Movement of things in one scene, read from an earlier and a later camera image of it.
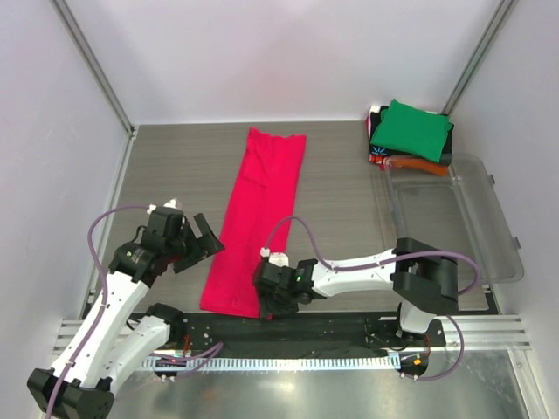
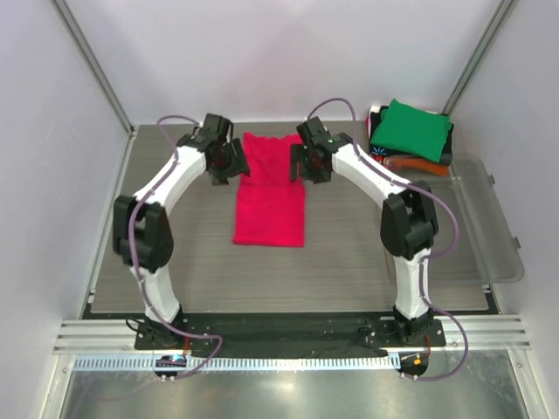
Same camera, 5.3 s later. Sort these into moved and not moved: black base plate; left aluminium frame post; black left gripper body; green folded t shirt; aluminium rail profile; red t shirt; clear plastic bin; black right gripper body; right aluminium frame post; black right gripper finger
Moved: black right gripper finger; black left gripper body; black right gripper body; red t shirt
Not moved: left aluminium frame post; right aluminium frame post; clear plastic bin; black base plate; aluminium rail profile; green folded t shirt
